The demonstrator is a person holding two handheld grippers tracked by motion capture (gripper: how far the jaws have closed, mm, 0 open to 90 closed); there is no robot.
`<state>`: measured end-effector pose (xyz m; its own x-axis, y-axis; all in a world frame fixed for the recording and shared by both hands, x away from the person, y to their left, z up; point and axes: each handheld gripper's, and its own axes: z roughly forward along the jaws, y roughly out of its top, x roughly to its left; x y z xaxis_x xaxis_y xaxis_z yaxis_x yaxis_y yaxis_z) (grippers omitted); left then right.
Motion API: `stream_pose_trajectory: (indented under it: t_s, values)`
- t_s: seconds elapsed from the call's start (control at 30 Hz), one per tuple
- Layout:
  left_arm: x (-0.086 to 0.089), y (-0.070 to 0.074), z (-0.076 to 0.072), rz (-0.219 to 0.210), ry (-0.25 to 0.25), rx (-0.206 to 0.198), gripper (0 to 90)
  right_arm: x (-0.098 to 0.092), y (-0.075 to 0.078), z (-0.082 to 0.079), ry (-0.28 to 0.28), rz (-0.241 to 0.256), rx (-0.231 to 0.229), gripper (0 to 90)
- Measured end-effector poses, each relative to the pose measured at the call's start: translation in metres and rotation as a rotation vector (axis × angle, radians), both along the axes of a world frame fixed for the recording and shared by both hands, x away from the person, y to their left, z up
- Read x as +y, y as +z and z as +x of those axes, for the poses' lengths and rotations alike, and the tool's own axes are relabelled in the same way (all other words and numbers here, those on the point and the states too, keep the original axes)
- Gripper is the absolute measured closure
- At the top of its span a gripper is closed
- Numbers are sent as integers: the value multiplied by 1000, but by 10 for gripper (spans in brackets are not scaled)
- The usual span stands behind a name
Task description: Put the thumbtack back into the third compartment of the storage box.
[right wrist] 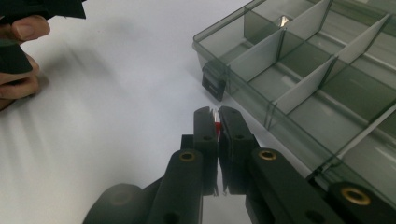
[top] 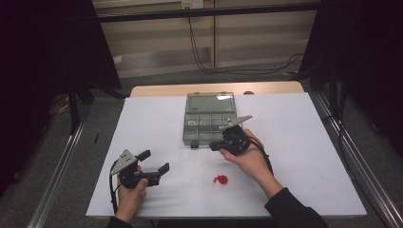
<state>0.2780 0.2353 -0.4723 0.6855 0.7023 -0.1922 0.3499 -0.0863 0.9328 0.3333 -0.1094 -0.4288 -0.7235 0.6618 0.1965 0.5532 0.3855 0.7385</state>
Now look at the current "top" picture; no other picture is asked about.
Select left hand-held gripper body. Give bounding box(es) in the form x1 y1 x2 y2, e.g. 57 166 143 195
109 149 162 190

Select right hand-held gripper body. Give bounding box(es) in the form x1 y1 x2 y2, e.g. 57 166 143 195
218 114 254 157

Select clear grey compartment box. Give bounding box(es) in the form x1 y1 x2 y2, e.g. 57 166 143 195
182 91 240 150

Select person's right hand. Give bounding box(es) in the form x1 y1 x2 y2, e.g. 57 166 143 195
219 128 276 187

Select person's left hand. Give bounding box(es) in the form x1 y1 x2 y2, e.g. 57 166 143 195
114 165 149 224

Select white table sheet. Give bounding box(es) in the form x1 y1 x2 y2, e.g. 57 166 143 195
85 92 368 219

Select wooden table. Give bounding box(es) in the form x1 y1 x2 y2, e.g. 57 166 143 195
130 81 305 98

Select black stand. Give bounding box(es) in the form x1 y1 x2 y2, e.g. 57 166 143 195
67 75 96 136

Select black curtain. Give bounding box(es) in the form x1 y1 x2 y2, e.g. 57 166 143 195
298 0 403 160
0 0 123 198

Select black horizontal bar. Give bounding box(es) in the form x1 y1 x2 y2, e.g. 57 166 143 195
96 3 321 23

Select white power socket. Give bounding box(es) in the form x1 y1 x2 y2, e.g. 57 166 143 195
181 0 204 10

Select right hand-held gripper cable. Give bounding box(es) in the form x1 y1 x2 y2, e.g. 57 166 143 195
246 136 275 177

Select metal floor rail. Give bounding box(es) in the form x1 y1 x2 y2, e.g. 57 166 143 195
28 122 85 228
312 91 403 228

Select black wall cable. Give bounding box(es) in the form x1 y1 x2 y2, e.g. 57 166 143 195
187 15 304 76

